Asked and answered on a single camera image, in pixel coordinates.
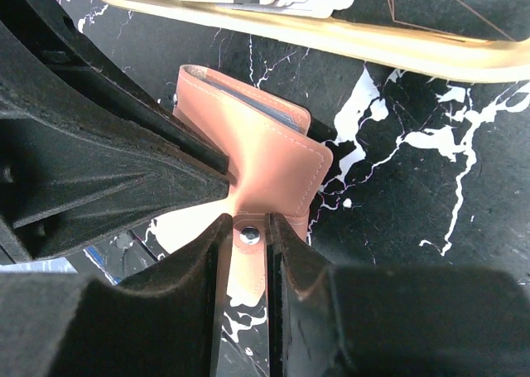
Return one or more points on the beige wooden tray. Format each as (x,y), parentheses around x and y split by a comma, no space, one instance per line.
(441,55)

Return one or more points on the pink leather card holder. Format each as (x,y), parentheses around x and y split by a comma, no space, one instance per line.
(274,167)

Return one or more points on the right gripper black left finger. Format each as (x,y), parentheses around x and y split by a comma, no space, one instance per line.
(163,321)

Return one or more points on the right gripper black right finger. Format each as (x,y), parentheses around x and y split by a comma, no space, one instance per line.
(328,319)

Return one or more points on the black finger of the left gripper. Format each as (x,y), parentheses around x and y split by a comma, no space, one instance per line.
(46,30)
(72,173)

